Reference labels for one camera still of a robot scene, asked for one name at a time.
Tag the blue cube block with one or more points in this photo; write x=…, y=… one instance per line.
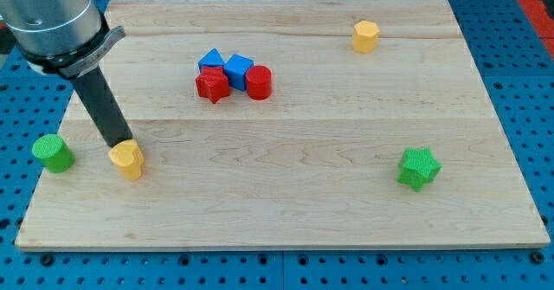
x=235, y=69

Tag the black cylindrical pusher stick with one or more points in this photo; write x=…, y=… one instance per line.
x=102, y=107

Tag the yellow hexagon block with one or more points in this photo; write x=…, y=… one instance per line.
x=365, y=36

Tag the wooden board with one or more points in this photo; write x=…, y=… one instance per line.
x=314, y=165

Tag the blue triangle block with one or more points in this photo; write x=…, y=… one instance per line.
x=212, y=59

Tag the red star block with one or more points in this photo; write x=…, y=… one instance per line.
x=212, y=83

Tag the green cylinder block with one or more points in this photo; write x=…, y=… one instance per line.
x=53, y=153

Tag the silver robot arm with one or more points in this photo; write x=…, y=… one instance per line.
x=69, y=38

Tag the yellow heart block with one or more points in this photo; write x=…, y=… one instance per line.
x=127, y=157

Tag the green star block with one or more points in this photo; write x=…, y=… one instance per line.
x=418, y=167

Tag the red cylinder block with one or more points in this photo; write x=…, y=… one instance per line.
x=259, y=82

